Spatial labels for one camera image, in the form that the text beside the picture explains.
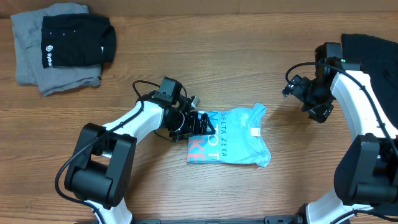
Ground grey folded garment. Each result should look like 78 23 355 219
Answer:
11 3 101 96

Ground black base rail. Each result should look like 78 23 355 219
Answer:
130 214 307 224

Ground black folded garment with logo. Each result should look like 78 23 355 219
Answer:
41 13 116 68

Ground black garment at right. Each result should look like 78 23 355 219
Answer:
341 34 397 127

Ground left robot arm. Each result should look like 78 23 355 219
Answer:
55 77 216 223

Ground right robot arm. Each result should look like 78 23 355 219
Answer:
282 42 397 223

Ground light blue printed t-shirt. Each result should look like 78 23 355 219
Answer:
187 103 271 167

